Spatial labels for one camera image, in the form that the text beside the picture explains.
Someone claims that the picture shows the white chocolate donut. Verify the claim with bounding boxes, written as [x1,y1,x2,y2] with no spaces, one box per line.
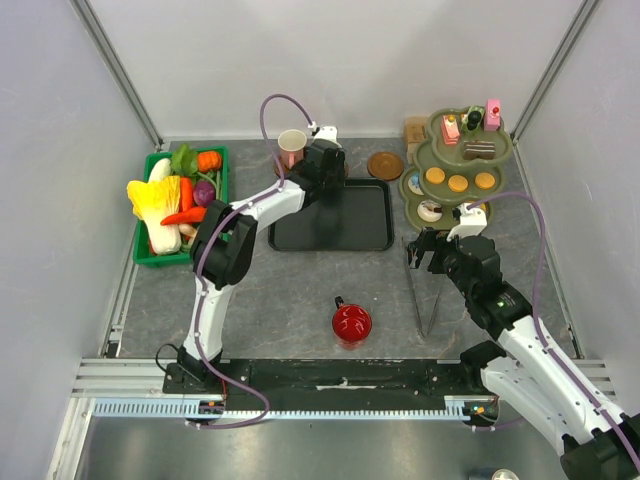
[416,199,443,223]

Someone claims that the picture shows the pink mug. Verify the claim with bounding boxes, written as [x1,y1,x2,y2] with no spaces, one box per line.
[277,129,307,168]

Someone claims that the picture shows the blue iced donut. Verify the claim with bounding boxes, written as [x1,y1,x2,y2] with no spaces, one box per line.
[407,173,423,196]

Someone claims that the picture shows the orange biscuit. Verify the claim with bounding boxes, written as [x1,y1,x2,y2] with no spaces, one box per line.
[425,167,446,185]
[474,172,496,190]
[447,175,469,193]

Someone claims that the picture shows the metal tongs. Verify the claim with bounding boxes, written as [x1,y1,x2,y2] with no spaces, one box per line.
[401,237,444,341]

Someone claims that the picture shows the red mug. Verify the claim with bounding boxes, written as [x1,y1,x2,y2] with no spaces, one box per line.
[331,296,373,350]

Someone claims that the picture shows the chocolate layer cake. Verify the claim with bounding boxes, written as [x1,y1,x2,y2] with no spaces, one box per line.
[462,140,496,160]

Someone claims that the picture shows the pink striped cake slice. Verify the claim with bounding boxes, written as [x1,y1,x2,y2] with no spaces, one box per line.
[440,114,460,146]

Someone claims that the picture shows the green white cake slice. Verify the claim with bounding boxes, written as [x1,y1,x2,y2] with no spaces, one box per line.
[460,105,485,132]

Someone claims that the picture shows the pink cake with cherry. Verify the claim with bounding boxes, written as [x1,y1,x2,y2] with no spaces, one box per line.
[484,98,502,131]

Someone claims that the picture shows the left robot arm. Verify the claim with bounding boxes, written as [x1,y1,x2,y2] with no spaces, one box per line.
[177,138,345,393]

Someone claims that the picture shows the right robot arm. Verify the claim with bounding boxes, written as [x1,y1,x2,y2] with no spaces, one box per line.
[406,228,639,479]

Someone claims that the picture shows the left brown saucer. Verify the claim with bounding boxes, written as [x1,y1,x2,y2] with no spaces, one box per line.
[273,155,296,176]

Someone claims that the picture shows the brown saucer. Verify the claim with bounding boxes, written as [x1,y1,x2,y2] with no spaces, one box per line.
[273,155,296,176]
[367,152,404,181]

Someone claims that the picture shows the black baking tray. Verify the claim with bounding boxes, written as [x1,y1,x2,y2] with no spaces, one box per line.
[268,178,395,252]

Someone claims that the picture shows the right brown saucer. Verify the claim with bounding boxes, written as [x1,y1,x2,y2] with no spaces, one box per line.
[367,152,404,181]

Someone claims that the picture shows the green three-tier stand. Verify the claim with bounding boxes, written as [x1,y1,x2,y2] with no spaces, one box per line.
[398,106,513,231]

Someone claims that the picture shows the brown cardboard boxes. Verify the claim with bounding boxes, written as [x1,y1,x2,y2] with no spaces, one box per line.
[403,116,430,150]

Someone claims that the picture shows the green toy beans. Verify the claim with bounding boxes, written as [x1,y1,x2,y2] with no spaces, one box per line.
[181,172,223,251]

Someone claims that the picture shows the orange toy pumpkin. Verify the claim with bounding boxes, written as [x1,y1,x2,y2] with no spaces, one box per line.
[197,150,223,173]

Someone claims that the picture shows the purple toy onion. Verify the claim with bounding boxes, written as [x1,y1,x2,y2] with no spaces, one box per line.
[193,180,216,208]

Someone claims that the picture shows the lying orange toy carrot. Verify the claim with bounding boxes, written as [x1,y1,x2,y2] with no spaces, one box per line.
[161,206,207,226]

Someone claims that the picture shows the upright orange toy carrot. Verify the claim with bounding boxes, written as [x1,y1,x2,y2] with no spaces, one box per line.
[180,177,194,212]

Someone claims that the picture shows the green plastic crate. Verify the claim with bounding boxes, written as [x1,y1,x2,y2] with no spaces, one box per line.
[132,144,229,268]

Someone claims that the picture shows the beige toy mushroom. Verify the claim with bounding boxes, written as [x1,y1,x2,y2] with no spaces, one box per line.
[178,223,198,238]

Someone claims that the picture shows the white toy radish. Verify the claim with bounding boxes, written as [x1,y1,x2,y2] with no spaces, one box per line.
[147,158,172,183]

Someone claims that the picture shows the yellow toy cabbage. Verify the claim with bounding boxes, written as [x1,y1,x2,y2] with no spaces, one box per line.
[126,176,180,227]

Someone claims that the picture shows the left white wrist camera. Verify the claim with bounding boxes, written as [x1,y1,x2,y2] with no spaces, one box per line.
[308,121,342,148]

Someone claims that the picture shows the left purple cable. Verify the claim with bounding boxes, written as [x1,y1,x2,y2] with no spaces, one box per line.
[192,93,319,431]

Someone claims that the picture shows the purple cable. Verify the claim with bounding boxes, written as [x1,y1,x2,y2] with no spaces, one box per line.
[192,93,319,431]
[464,191,640,464]

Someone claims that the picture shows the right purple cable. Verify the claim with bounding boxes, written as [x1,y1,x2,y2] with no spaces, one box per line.
[464,191,640,464]

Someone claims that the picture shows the white cable duct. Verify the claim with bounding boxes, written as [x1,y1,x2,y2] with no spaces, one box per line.
[93,398,478,422]

